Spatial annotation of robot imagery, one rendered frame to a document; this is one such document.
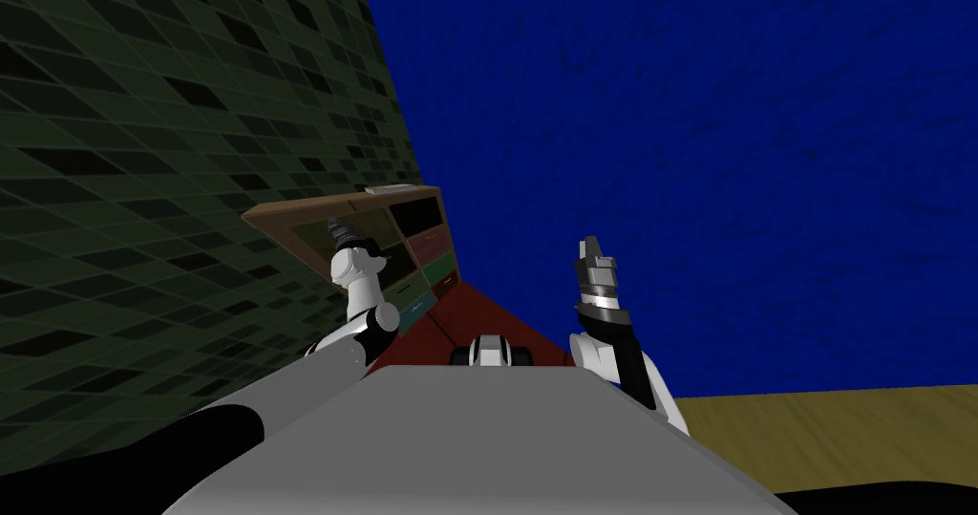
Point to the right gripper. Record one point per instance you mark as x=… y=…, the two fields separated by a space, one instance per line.
x=597 y=276

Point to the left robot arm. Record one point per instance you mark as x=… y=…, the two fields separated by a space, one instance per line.
x=359 y=289

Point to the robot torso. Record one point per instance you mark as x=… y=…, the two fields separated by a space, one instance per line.
x=489 y=438

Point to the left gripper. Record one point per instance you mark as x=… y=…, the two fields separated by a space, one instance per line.
x=341 y=234

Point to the brown cupboard with coloured drawers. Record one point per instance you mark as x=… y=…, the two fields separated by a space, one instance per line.
x=416 y=247

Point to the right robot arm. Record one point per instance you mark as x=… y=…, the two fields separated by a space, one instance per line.
x=619 y=354

